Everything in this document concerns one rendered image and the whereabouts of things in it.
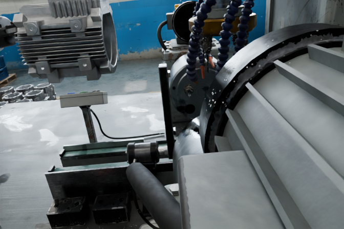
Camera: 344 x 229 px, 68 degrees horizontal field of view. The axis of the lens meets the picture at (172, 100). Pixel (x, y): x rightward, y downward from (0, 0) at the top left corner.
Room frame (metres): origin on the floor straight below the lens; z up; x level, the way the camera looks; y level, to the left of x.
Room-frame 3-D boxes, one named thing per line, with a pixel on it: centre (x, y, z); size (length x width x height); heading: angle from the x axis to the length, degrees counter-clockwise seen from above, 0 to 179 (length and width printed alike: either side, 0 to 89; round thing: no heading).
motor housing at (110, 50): (0.69, 0.25, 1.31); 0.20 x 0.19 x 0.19; 90
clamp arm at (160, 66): (0.58, 0.02, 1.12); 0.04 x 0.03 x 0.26; 89
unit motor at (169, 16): (1.35, -0.09, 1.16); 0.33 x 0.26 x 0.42; 179
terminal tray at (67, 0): (0.69, 0.20, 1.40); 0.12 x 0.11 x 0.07; 90
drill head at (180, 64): (1.07, -0.12, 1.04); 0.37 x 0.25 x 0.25; 179
